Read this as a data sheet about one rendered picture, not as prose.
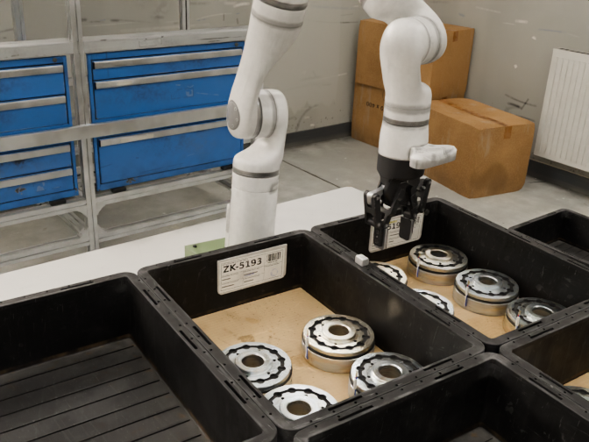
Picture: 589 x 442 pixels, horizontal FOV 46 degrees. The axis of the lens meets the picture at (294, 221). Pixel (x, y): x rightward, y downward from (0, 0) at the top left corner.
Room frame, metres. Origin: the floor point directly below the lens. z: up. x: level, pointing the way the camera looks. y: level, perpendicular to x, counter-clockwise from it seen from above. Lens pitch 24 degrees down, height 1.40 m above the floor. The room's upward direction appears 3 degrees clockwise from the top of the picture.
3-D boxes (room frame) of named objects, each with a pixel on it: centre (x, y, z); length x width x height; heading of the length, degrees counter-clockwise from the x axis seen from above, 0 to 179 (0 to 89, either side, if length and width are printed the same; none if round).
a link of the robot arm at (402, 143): (1.02, -0.18, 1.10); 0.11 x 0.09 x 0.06; 41
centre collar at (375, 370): (0.74, -0.13, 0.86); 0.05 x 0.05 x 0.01
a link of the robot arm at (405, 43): (1.03, -0.16, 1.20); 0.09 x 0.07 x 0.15; 139
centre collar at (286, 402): (0.66, -0.02, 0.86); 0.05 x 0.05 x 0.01
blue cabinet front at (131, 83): (2.87, 0.53, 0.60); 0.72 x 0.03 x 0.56; 129
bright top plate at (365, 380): (0.74, -0.13, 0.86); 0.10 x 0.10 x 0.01
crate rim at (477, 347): (0.79, -0.01, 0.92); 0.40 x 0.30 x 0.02; 35
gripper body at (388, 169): (1.03, -0.16, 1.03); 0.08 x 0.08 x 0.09
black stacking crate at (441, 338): (0.79, -0.01, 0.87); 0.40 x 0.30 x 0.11; 35
